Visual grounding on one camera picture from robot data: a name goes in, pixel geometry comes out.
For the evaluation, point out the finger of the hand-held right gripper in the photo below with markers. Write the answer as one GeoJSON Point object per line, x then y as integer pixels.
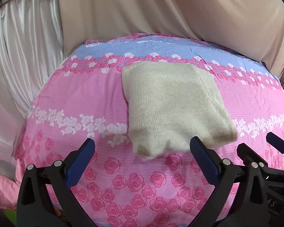
{"type": "Point", "coordinates": [249, 152]}
{"type": "Point", "coordinates": [275, 142]}

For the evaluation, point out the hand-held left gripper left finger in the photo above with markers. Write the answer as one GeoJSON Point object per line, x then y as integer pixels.
{"type": "Point", "coordinates": [81, 163]}

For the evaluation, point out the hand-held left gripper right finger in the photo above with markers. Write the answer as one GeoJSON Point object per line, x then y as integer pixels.
{"type": "Point", "coordinates": [203, 162]}

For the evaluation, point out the cream knitted sweater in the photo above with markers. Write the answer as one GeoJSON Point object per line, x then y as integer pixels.
{"type": "Point", "coordinates": [175, 106]}

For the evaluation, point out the pink floral bedsheet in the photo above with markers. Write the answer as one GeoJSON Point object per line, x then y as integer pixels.
{"type": "Point", "coordinates": [137, 175]}

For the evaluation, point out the pink crumpled cloth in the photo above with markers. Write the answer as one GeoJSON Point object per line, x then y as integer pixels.
{"type": "Point", "coordinates": [4, 186]}

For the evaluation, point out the green object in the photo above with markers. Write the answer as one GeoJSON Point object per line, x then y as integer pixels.
{"type": "Point", "coordinates": [10, 217]}

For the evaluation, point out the white satin curtain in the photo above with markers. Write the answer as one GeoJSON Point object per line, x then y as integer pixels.
{"type": "Point", "coordinates": [21, 63]}

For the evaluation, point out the beige cloth drape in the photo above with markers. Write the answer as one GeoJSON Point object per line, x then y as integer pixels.
{"type": "Point", "coordinates": [175, 11]}

